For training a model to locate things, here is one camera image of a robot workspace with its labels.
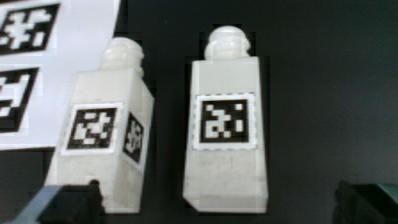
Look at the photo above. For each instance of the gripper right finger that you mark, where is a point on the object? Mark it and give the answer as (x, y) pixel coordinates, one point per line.
(367, 204)

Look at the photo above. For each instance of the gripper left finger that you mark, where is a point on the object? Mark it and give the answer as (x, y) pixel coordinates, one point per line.
(66, 204)

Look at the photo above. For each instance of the white table leg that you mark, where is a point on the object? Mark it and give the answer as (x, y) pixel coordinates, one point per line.
(225, 182)
(102, 149)

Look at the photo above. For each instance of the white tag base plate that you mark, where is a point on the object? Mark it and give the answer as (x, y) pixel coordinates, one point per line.
(56, 32)

